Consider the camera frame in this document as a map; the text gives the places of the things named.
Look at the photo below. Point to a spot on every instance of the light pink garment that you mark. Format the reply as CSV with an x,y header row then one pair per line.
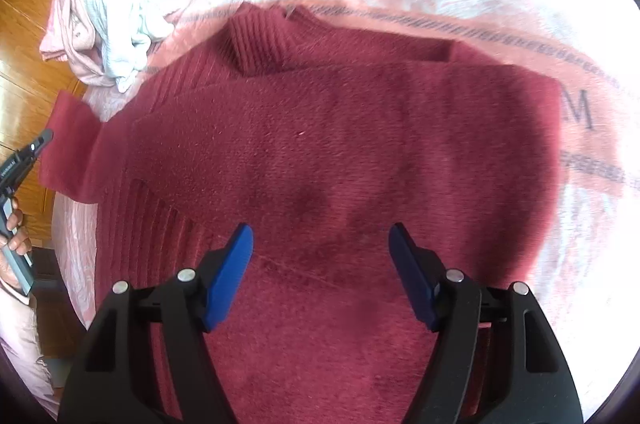
x,y
70,29

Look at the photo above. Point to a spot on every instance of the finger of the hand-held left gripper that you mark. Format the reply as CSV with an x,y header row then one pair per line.
x,y
39,139

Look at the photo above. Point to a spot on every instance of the person's left forearm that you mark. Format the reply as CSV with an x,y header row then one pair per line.
x,y
20,334

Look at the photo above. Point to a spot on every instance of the person's left hand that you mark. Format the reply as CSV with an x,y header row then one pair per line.
x,y
14,224

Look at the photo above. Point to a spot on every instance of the maroon knit sweater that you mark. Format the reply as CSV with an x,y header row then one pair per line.
x,y
320,144

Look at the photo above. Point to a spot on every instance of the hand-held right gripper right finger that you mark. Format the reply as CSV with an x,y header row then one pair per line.
x,y
412,274

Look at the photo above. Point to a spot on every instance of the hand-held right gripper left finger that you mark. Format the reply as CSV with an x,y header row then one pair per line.
x,y
232,274

